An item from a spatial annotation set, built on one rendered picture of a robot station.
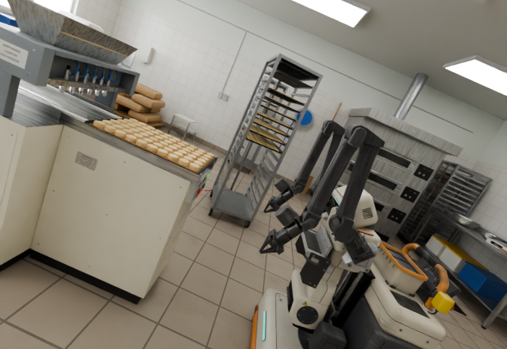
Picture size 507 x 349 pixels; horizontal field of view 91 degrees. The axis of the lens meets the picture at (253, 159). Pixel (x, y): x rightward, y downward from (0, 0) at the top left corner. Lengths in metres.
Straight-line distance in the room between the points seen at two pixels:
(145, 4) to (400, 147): 5.73
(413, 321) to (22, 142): 1.78
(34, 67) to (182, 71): 4.69
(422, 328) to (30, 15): 2.07
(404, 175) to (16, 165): 4.86
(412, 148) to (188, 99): 4.46
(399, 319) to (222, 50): 5.27
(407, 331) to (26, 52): 1.88
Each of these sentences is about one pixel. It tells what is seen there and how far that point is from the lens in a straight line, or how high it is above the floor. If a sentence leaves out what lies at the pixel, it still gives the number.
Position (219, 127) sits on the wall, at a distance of 5.60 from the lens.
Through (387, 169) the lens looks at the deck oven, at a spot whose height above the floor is 1.20.
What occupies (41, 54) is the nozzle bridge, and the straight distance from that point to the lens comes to 1.35.
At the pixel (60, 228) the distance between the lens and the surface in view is 1.74.
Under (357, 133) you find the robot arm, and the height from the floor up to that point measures 1.37.
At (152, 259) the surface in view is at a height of 0.34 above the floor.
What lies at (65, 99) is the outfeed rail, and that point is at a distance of 1.93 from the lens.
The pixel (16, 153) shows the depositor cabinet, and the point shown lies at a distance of 1.48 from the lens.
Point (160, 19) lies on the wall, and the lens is 6.31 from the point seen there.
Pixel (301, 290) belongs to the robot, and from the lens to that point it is 1.42.
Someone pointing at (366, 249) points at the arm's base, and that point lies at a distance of 1.13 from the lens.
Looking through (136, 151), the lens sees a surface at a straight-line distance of 1.37.
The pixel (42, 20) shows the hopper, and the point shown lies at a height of 1.26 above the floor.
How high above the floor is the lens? 1.32
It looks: 12 degrees down
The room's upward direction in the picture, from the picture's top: 25 degrees clockwise
